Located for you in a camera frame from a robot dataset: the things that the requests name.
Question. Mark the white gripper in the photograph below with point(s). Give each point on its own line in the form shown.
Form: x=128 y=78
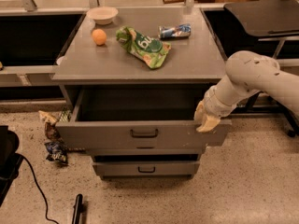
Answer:
x=216 y=106

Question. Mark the grey top drawer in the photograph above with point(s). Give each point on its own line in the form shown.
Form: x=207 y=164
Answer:
x=138 y=117

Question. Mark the grey drawer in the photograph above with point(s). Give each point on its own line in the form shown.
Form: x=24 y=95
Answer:
x=109 y=169
x=138 y=117
x=144 y=151

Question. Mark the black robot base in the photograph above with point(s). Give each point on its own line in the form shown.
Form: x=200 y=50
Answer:
x=10 y=160

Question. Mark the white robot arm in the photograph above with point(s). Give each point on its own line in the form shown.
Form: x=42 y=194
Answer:
x=246 y=73

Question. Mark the grey middle drawer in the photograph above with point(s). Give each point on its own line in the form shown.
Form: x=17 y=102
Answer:
x=144 y=151

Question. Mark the grey drawer cabinet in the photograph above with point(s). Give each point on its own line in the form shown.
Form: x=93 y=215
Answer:
x=194 y=62

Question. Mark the grey bottom drawer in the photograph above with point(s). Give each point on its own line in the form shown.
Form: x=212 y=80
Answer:
x=109 y=169

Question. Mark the green chip bag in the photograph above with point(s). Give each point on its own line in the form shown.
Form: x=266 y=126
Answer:
x=151 y=51

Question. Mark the blue white soda can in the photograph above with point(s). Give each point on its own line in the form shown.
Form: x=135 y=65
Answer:
x=179 y=31

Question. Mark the black side table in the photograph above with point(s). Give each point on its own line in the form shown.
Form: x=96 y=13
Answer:
x=258 y=26

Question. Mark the wooden stick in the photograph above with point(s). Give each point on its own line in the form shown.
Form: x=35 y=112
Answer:
x=172 y=1

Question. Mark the orange fruit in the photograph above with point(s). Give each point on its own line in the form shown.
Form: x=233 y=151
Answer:
x=99 y=37

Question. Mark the white bowl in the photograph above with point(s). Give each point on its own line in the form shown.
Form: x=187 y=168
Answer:
x=102 y=15

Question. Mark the blue snack bag on floor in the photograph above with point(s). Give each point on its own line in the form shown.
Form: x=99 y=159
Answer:
x=56 y=152

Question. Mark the snack bags pile on floor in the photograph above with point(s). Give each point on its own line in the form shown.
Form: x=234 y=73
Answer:
x=50 y=122

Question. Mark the black handle object on floor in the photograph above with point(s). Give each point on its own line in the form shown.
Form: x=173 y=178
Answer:
x=78 y=209

